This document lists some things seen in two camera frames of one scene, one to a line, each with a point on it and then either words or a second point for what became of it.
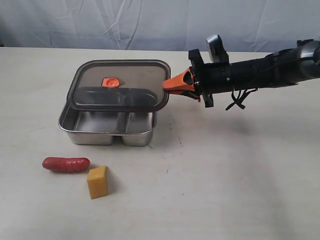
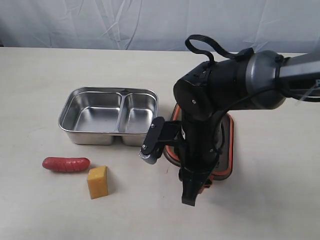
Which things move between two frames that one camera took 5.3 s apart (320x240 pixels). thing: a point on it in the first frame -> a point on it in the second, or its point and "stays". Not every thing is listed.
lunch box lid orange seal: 111,82 -> 176,108
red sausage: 66,164 stays
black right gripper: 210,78 -> 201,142
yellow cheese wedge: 98,180 stays
